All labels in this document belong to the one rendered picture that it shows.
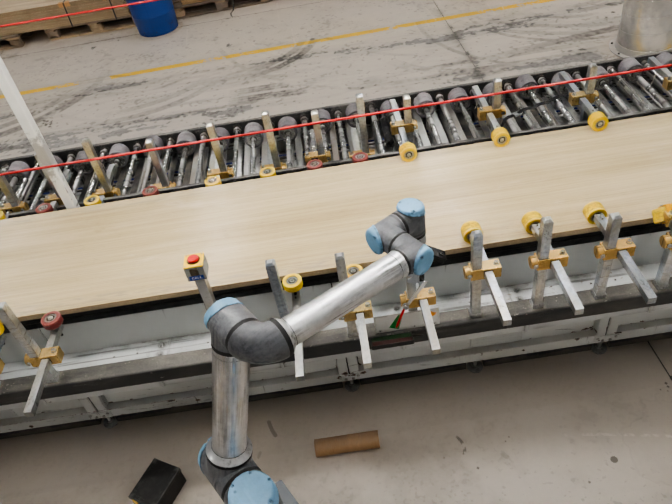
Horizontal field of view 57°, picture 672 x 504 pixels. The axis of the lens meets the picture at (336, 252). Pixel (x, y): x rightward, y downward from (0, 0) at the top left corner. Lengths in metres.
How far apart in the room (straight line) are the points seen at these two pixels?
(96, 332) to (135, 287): 0.29
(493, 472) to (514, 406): 0.36
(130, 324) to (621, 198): 2.16
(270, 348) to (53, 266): 1.60
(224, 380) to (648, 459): 1.98
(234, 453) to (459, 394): 1.44
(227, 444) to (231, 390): 0.23
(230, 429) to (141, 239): 1.25
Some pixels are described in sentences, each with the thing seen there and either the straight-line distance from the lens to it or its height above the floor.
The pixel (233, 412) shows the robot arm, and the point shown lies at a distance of 1.92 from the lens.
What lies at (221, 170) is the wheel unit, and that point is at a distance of 3.28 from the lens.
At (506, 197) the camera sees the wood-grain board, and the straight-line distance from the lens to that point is 2.79.
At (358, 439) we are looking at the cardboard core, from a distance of 2.96.
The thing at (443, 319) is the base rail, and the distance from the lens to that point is 2.54.
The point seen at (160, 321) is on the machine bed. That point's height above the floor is 0.73.
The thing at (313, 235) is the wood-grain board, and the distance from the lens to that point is 2.67.
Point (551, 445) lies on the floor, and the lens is 3.06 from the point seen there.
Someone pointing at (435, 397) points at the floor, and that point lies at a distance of 3.16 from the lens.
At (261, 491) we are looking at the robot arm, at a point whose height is 0.87.
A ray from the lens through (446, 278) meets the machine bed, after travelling 2.67.
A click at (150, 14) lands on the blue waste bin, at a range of 7.56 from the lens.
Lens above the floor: 2.63
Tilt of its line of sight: 42 degrees down
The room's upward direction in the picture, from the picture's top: 10 degrees counter-clockwise
